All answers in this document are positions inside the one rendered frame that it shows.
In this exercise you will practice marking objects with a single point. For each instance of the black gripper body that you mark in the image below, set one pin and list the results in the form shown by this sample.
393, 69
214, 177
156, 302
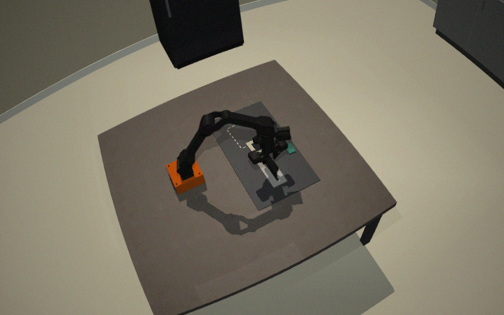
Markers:
256, 157

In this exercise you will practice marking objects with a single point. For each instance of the dark grey rectangular mat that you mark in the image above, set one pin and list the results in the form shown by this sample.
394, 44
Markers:
293, 166

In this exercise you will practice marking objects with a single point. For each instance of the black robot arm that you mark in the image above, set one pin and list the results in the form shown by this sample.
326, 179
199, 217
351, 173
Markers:
264, 125

